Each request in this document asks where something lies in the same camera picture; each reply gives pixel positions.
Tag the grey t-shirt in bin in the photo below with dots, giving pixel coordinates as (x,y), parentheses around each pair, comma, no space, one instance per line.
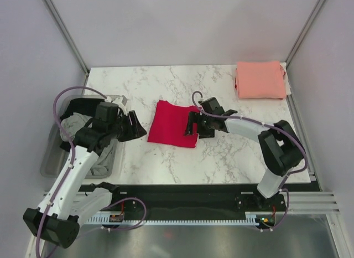
(103,166)

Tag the right aluminium frame post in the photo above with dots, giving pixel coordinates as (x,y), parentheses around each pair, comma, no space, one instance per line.
(314,14)

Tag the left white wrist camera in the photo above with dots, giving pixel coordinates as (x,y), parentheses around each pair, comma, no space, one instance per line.
(123,103)

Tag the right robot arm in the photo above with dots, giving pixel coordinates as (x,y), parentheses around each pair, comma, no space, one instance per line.
(280,146)

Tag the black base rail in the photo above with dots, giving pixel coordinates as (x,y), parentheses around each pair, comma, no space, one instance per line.
(193,201)

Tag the folded white t-shirt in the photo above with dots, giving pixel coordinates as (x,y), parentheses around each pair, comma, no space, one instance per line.
(286,78)

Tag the white slotted cable duct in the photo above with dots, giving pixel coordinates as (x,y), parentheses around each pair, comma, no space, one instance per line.
(102,218)

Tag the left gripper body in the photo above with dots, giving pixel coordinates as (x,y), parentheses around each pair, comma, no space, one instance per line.
(119,129)

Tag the black t-shirt in bin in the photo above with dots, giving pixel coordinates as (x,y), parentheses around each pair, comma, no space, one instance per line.
(87,122)

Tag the grey plastic bin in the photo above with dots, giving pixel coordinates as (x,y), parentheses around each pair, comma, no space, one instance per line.
(57,152)

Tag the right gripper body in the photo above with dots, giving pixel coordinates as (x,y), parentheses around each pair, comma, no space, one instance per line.
(206,127)

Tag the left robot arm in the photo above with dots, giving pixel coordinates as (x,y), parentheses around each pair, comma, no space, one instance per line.
(57,219)

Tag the aluminium frame post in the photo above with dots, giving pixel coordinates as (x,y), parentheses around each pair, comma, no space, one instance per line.
(314,14)
(55,14)

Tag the left aluminium frame post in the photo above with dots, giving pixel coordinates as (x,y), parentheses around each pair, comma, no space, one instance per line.
(55,14)

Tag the folded salmon pink t-shirt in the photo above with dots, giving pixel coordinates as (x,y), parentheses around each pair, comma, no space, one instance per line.
(260,80)

